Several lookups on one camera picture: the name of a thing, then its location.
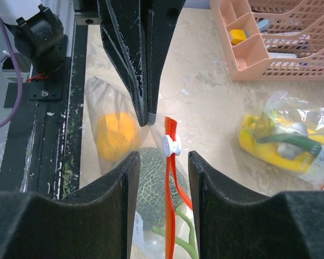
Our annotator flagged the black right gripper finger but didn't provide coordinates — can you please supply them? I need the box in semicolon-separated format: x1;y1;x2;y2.
0;152;140;258
188;151;324;258
147;0;185;126
97;1;151;127

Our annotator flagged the clear zip bag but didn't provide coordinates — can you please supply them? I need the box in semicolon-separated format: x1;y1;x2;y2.
85;77;198;258
233;91;324;191

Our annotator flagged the yellow banana bunch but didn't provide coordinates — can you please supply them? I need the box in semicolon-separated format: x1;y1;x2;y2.
238;114;324;174

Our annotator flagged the yellow bell pepper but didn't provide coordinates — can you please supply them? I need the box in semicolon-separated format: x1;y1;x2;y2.
95;112;141;162

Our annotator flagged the white garlic bulb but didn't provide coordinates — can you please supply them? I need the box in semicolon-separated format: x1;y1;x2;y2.
275;122;308;160

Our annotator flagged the green cucumber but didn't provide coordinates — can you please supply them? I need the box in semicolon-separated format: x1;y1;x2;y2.
257;134;322;156

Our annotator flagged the netted green melon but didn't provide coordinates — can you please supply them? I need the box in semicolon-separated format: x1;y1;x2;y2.
136;147;166;231

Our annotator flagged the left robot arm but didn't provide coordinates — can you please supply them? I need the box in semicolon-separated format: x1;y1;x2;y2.
0;1;152;127

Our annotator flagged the yellow item in organizer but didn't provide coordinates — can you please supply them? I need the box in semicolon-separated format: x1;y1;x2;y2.
229;29;247;45

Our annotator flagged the peach desk organizer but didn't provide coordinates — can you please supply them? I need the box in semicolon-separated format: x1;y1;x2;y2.
210;1;324;81

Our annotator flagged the black table edge rail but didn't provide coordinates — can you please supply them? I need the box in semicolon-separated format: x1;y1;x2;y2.
0;0;89;200

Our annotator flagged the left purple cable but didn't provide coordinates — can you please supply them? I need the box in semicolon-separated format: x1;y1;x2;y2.
0;15;24;131

